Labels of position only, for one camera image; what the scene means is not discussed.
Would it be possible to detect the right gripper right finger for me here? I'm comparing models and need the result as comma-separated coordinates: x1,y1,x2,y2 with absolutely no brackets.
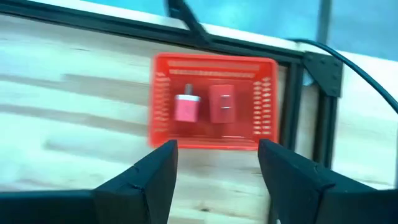
257,138,398,224

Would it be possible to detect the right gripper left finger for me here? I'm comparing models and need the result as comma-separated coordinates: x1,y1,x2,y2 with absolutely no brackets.
0,139,179,224

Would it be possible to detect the small pink white charger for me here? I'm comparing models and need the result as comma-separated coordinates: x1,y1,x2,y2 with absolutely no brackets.
173,83,202,123

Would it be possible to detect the dark red charger block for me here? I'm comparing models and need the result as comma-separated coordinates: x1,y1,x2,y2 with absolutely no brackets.
208,83,236,124

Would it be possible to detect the red plastic basket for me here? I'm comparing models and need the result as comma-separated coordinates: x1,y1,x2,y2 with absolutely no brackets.
148,52,280,151

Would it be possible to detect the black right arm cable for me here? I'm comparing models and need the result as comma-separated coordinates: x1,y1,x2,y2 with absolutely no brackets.
285,37,398,114

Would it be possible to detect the black table frame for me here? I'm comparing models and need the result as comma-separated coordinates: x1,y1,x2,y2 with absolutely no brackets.
0,0,345,169

